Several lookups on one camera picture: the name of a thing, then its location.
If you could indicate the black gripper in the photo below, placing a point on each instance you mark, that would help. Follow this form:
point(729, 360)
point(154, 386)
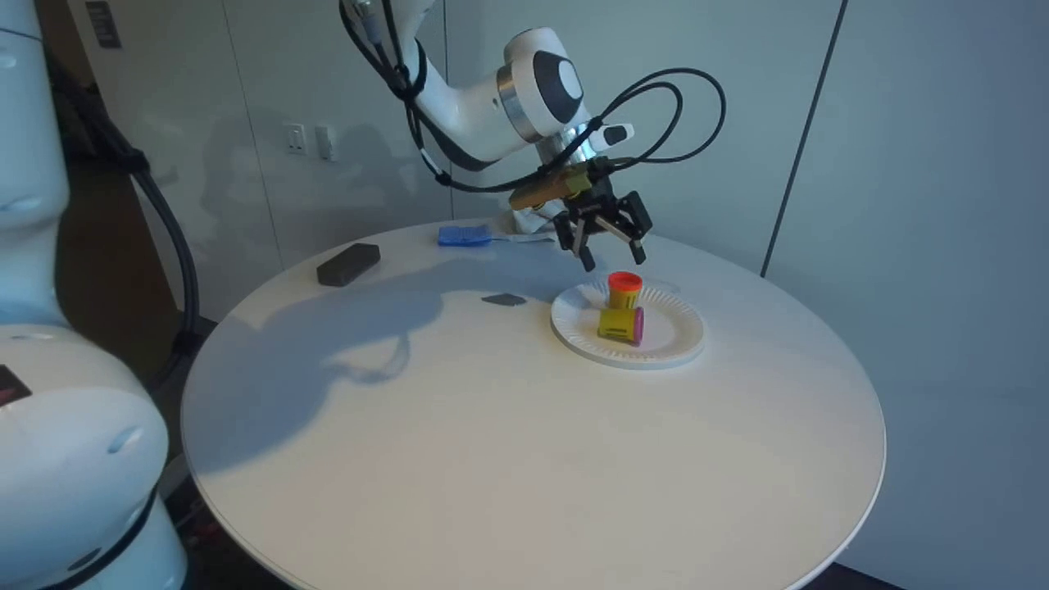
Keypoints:
point(600, 214)

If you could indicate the yellow container red lid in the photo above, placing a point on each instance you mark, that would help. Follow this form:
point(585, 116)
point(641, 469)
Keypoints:
point(624, 289)

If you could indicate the white paper plate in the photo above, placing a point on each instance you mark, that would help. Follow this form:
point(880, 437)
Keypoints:
point(676, 329)

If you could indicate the white crumpled cloth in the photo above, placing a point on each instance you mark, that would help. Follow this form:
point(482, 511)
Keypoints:
point(524, 225)

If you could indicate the black eraser block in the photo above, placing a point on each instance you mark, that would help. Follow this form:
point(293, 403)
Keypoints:
point(349, 263)

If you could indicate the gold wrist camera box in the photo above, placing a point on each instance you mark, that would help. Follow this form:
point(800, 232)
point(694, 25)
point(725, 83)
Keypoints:
point(537, 190)

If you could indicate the white wall outlet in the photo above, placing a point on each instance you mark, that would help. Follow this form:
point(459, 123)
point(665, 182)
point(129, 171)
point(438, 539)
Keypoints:
point(298, 138)

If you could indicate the dark wall sign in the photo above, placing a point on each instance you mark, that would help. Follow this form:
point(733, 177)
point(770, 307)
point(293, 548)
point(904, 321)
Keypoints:
point(102, 21)

